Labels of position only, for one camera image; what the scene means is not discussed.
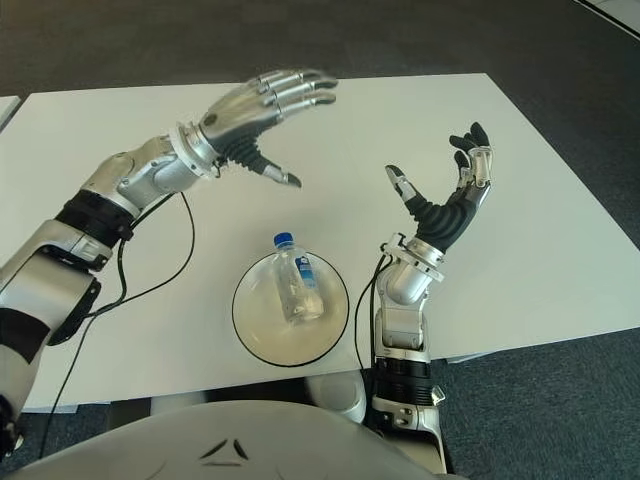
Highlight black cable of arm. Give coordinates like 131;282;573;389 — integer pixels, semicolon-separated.
34;167;196;461
354;252;396;371

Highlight grey robot torso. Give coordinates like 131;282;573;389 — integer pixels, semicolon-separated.
0;399;451;480

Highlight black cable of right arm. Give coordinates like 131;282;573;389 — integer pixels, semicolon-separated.
354;252;396;371

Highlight white panel with black edge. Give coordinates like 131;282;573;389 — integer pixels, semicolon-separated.
572;0;640;35

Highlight clear water bottle blue cap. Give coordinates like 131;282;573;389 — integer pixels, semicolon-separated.
272;232;325;324

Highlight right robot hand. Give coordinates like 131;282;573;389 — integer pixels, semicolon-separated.
383;122;495;251

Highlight white round pedestal base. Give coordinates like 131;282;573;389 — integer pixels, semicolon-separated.
304;372;369;425

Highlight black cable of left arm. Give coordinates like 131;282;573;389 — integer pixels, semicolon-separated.
34;167;196;461

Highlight white plate black rim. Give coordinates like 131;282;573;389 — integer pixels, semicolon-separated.
231;249;351;366

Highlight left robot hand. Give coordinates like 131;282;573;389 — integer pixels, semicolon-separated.
197;68;340;190

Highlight white side table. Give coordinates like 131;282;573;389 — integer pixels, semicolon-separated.
0;94;21;134

